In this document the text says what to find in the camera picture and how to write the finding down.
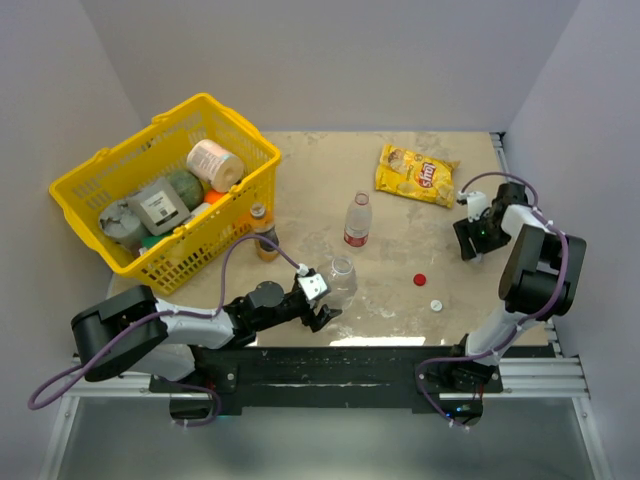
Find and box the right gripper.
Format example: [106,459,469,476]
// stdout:
[454,212,510,261]

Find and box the wide clear plastic bottle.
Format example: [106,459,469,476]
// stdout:
[317,256,358,311]

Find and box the red label water bottle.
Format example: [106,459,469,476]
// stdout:
[344,191,372,248]

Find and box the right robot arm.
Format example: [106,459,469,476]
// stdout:
[445,182,587,393]

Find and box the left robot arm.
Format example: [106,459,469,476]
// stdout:
[71,274,342,392]

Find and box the red bottle cap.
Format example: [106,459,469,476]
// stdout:
[413,273,427,286]

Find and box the small white bottle cap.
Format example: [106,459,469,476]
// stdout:
[430,300,443,312]

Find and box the orange juice bottle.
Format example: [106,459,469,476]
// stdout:
[249,202,279,262]

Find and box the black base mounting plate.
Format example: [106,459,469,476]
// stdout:
[148,346,503,422]

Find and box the yellow chips bag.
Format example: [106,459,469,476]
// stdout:
[375,144,460,208]

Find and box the orange item in basket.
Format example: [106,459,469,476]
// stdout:
[204,189,227,205]

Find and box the yellow plastic shopping basket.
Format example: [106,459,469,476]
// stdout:
[49,93,281,295]

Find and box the green melon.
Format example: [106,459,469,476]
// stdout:
[166,169,205,211]

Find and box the pink toilet paper roll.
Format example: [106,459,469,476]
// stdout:
[186,139,246,193]

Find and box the grey box with label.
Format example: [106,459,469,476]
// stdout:
[127,177,190,236]

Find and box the grey crumpled pouch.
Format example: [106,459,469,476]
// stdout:
[98,200,148,250]

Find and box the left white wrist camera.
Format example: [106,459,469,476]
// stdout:
[296,263,330,302]

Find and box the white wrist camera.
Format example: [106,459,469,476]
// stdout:
[296,263,330,302]
[456,191,490,222]

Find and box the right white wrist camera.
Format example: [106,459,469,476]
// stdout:
[456,191,490,222]

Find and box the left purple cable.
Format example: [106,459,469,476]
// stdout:
[27,234,309,427]

